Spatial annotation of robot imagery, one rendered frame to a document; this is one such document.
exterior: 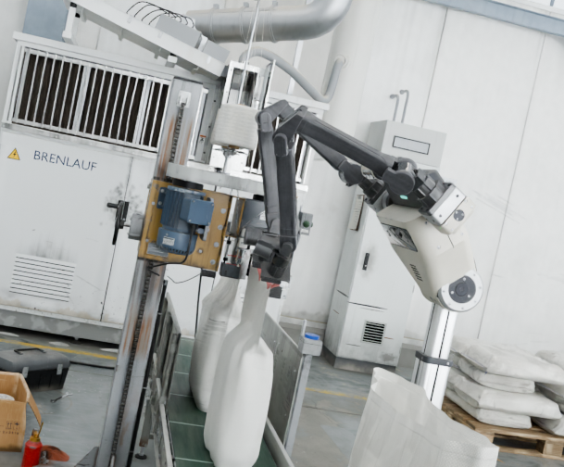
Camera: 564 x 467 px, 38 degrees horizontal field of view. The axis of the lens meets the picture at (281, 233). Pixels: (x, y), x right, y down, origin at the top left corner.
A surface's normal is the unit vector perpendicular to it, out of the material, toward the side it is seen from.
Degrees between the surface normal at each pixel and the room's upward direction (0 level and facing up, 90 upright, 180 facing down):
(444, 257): 115
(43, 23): 90
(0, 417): 89
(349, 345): 90
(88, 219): 90
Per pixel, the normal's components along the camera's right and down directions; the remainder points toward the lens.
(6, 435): 0.41, 0.11
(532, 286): 0.18, 0.09
